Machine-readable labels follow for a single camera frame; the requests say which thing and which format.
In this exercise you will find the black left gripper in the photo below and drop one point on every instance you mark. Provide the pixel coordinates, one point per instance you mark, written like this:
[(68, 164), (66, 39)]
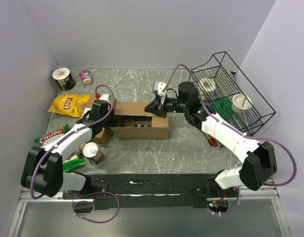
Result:
[(114, 122)]

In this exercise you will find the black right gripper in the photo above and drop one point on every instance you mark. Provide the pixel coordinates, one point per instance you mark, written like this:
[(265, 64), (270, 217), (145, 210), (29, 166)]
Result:
[(155, 107)]

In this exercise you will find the labelled cardboard express box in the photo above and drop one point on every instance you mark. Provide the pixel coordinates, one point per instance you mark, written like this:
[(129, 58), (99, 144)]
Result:
[(102, 135)]

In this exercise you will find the plain taped cardboard box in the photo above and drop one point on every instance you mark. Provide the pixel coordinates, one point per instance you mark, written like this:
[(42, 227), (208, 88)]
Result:
[(128, 129)]

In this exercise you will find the red black box cutter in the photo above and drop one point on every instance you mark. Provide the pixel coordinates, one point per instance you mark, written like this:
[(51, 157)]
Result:
[(212, 141)]

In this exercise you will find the blue plastic object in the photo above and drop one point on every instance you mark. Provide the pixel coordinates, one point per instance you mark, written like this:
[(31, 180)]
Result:
[(142, 120)]

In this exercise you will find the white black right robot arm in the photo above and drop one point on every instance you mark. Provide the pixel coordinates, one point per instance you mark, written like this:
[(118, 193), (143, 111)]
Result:
[(258, 159)]

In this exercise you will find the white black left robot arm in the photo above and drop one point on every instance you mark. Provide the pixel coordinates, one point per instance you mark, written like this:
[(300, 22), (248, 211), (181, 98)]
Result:
[(43, 171)]

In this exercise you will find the metal tin can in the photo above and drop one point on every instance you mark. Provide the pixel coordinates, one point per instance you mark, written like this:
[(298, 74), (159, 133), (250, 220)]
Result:
[(92, 152)]

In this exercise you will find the yellow Lays chips bag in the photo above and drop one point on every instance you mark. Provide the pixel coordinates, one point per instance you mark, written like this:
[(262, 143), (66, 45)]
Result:
[(69, 104)]

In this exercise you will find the purple yogurt cup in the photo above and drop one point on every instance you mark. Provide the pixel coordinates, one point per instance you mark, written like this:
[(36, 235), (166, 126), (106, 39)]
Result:
[(85, 76)]

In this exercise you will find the white tape roll cup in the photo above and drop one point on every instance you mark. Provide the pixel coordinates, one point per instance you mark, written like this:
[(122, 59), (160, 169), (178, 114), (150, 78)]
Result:
[(207, 87)]

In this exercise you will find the black paper cup white lid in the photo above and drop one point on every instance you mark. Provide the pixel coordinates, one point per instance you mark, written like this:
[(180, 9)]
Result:
[(64, 79)]

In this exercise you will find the white Chobani yogurt cup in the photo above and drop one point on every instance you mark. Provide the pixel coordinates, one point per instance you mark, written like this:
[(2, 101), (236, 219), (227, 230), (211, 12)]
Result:
[(241, 103)]

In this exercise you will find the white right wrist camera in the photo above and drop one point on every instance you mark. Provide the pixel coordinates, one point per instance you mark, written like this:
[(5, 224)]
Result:
[(159, 90)]

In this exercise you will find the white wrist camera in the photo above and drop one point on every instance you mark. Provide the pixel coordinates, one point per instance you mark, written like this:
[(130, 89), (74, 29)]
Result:
[(105, 97), (159, 90)]

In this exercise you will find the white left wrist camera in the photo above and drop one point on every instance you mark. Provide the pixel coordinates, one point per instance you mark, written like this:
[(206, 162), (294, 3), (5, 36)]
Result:
[(105, 97)]

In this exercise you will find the black wire basket rack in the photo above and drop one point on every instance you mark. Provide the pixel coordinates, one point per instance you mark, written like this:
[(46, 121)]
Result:
[(231, 80)]

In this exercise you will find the aluminium rail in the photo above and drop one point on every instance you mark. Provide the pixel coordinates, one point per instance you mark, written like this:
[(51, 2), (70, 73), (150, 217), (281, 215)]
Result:
[(264, 192)]

